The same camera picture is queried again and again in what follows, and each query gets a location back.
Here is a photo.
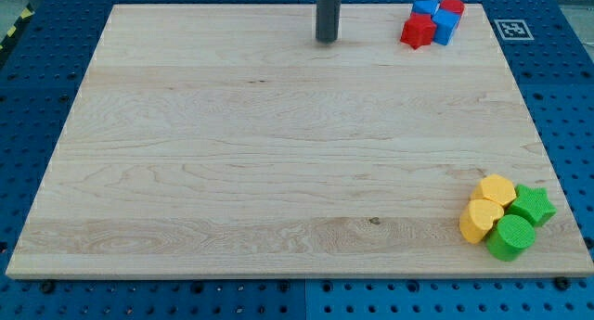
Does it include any blue cube block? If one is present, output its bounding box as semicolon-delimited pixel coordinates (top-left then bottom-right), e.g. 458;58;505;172
433;9;460;45

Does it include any yellow hexagon block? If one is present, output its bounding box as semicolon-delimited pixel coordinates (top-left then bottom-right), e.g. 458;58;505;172
470;174;517;208

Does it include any red cylinder block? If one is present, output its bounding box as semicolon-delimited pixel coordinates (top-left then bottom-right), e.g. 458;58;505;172
439;0;465;16

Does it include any yellow black hazard tape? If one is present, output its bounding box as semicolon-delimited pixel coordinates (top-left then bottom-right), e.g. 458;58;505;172
1;4;35;53

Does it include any white fiducial marker tag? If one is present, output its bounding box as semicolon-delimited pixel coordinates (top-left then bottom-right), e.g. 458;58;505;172
494;19;534;41

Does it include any green star block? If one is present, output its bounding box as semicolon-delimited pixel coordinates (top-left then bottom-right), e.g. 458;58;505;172
506;184;557;227

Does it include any blue triangle block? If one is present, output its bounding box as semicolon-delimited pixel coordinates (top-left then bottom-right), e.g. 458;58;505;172
411;0;440;16

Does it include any yellow heart block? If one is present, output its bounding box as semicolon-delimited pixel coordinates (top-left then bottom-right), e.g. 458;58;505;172
458;199;504;244

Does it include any red star block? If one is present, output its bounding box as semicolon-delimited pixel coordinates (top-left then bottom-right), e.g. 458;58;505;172
400;12;437;49

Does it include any green cylinder block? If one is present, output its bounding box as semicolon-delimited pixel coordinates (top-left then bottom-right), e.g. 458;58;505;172
485;214;536;262

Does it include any wooden board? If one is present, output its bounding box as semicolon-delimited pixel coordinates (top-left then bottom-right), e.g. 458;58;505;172
6;4;593;280

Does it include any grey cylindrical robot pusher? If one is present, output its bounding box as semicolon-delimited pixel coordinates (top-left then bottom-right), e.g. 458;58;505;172
316;0;342;44

